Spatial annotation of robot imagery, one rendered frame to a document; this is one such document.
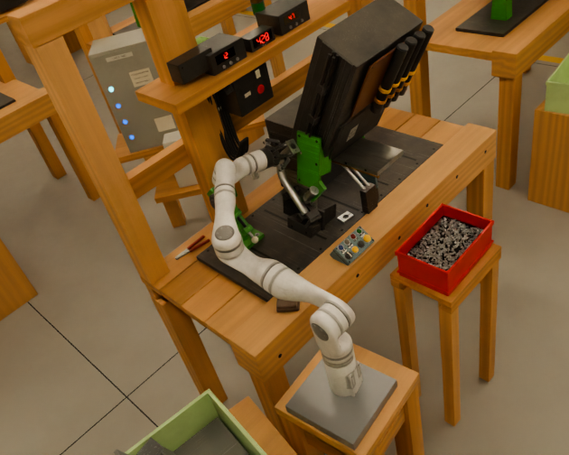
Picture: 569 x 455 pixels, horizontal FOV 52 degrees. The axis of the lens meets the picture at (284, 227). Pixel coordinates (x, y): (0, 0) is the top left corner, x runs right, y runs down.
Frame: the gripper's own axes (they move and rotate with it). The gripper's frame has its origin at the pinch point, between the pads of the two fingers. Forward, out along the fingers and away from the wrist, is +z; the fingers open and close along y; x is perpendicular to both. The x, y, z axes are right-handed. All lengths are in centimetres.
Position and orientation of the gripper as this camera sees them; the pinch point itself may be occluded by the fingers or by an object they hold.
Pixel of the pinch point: (288, 149)
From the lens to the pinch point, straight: 219.9
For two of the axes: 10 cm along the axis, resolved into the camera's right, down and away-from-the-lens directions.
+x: -5.0, 3.6, 7.9
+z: 7.2, -3.5, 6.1
